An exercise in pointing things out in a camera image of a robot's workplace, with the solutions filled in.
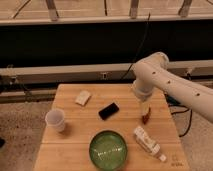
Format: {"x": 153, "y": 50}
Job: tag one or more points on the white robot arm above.
{"x": 152, "y": 72}

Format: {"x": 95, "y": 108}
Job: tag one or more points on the black smartphone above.
{"x": 108, "y": 111}

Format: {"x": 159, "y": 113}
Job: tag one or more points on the white plastic bottle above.
{"x": 148, "y": 144}

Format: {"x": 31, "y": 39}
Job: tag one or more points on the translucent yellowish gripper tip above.
{"x": 144, "y": 107}

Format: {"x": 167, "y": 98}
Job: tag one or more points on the white sponge block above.
{"x": 83, "y": 97}

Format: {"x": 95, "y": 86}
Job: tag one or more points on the green glass bowl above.
{"x": 108, "y": 151}

